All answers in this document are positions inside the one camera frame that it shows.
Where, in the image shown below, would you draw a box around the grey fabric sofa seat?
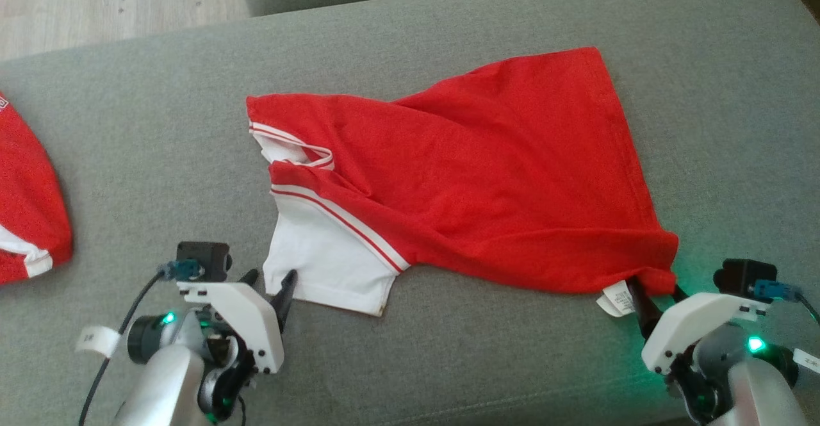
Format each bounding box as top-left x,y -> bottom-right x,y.
0,0 -> 820,426

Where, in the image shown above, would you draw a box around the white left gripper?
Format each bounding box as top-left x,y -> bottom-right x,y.
178,269 -> 299,375

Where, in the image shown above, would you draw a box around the red printed garment white stripe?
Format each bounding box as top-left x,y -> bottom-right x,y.
0,92 -> 73,286

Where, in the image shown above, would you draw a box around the teal camera connector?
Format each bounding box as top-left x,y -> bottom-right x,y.
755,279 -> 802,304
159,259 -> 206,283

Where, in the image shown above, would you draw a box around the teal left camera connector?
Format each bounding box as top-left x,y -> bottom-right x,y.
159,259 -> 206,283

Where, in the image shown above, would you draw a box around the white left cable tag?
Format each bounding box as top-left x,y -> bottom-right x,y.
75,325 -> 121,358

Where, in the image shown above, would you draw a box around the teal right camera connector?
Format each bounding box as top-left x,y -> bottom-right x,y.
755,279 -> 802,304

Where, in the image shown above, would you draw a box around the red t-shirt white sleeves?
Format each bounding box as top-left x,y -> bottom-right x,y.
247,46 -> 680,318

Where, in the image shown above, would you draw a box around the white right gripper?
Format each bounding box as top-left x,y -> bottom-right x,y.
628,277 -> 773,375

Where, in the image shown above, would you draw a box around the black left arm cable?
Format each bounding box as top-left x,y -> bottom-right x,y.
78,271 -> 168,426

